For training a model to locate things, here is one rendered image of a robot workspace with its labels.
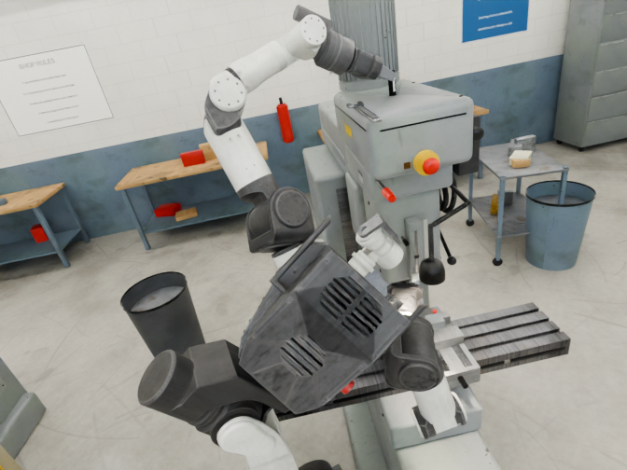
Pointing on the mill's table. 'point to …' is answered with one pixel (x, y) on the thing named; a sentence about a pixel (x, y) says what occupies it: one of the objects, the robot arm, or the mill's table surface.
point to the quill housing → (403, 206)
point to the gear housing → (409, 185)
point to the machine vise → (455, 357)
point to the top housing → (406, 127)
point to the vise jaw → (448, 337)
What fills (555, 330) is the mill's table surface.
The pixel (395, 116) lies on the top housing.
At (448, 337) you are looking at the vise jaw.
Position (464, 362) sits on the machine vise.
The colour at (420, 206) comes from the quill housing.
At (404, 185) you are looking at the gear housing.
